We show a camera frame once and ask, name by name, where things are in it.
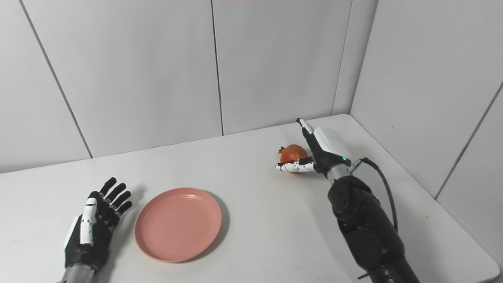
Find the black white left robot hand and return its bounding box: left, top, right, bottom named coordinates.
left=64, top=177, right=133, bottom=274

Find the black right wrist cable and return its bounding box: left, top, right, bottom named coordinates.
left=348, top=157, right=399, bottom=233

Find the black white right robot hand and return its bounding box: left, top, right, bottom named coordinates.
left=275, top=118, right=353, bottom=179

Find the pink round plate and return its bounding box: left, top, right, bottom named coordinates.
left=135, top=187, right=222, bottom=263

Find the red pomegranate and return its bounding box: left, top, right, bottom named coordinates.
left=278, top=144, right=311, bottom=175

